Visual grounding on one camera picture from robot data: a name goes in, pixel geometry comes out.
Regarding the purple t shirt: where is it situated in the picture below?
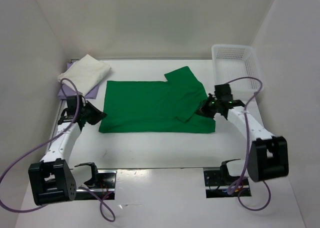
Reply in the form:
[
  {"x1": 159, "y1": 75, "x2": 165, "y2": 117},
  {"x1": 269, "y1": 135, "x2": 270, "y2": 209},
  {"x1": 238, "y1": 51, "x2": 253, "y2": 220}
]
[{"x1": 57, "y1": 61, "x2": 101, "y2": 100}]

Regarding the green t shirt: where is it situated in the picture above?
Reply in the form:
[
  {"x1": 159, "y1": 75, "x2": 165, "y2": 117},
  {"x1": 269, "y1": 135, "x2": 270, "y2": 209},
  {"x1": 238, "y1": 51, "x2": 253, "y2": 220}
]
[{"x1": 99, "y1": 66, "x2": 216, "y2": 134}]

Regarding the cream white t shirt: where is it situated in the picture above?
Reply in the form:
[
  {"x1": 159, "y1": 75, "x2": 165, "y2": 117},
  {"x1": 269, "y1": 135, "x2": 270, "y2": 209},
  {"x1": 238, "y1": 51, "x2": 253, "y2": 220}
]
[{"x1": 57, "y1": 54, "x2": 112, "y2": 96}]

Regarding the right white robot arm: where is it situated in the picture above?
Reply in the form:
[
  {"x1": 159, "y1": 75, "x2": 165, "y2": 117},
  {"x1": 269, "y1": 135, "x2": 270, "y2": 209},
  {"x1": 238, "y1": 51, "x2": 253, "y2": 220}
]
[{"x1": 196, "y1": 84, "x2": 289, "y2": 184}]

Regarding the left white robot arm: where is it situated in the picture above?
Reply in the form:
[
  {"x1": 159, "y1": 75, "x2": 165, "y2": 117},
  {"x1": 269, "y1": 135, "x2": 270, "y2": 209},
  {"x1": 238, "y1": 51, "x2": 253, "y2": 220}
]
[{"x1": 28, "y1": 96, "x2": 107, "y2": 206}]

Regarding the white plastic basket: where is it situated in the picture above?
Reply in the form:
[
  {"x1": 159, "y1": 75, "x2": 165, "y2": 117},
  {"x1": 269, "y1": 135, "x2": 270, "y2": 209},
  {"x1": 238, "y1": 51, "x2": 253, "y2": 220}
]
[{"x1": 211, "y1": 44, "x2": 263, "y2": 94}]

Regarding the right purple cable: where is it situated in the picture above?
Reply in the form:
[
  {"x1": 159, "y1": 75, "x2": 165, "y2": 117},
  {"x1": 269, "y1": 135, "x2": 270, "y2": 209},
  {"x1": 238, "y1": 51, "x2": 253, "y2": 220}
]
[{"x1": 226, "y1": 77, "x2": 272, "y2": 211}]

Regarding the purple cable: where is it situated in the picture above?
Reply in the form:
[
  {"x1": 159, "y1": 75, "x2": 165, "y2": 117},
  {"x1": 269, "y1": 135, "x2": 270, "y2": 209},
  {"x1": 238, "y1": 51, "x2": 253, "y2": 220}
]
[
  {"x1": 226, "y1": 77, "x2": 272, "y2": 211},
  {"x1": 0, "y1": 77, "x2": 116, "y2": 222}
]

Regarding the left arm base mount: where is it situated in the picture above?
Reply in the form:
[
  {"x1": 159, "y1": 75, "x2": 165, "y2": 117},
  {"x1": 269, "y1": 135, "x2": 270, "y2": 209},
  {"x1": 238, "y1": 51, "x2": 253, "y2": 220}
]
[{"x1": 75, "y1": 169, "x2": 117, "y2": 200}]

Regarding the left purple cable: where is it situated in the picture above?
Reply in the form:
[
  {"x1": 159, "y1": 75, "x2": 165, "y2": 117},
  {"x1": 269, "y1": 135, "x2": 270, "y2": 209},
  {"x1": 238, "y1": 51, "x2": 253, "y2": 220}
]
[{"x1": 0, "y1": 77, "x2": 116, "y2": 222}]

